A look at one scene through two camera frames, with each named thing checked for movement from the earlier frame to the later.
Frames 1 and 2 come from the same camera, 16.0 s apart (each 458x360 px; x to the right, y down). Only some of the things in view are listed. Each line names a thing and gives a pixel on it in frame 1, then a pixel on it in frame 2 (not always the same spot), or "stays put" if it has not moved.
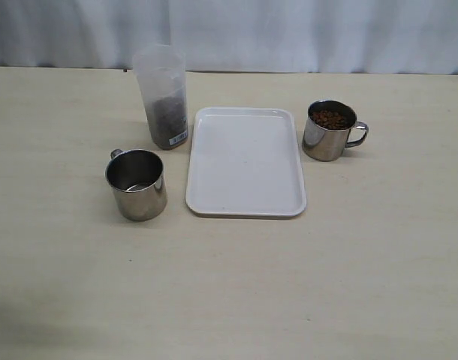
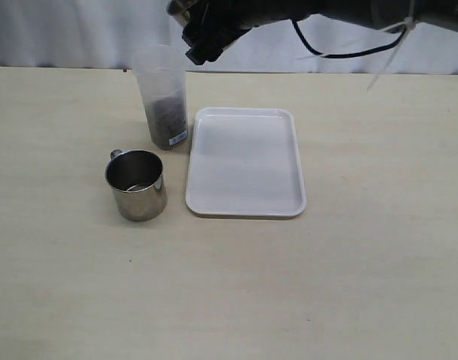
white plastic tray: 245,162 stays put
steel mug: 137,178 stays put
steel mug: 328,128 → 179,9
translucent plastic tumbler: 161,69 stays put
